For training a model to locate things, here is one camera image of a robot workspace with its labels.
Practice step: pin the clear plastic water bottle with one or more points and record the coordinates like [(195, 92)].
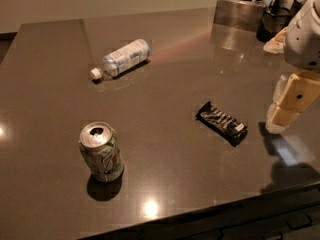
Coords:
[(123, 59)]

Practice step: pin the open green soda can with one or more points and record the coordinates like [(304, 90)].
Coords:
[(99, 147)]

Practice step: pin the black chocolate bar wrapper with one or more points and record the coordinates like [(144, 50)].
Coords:
[(228, 127)]

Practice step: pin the pale snack packet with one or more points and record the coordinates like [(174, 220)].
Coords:
[(276, 44)]

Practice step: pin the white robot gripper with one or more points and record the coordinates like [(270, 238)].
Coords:
[(302, 45)]

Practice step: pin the stainless steel dispenser base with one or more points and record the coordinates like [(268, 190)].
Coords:
[(244, 15)]

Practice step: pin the black wire basket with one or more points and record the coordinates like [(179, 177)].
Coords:
[(272, 21)]

